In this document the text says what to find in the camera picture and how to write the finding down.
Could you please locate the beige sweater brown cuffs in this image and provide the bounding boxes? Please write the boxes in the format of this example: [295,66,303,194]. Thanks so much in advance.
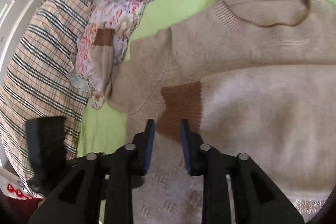
[104,0,335,223]

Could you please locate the green bed sheet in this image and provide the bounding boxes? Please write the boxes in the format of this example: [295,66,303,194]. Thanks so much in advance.
[77,0,335,156]

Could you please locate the plaid checked blanket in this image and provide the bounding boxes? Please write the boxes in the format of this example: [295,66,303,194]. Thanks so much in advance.
[1,0,92,185]

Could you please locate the pastel floral pillow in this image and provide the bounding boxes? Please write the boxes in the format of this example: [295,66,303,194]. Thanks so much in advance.
[68,0,148,109]

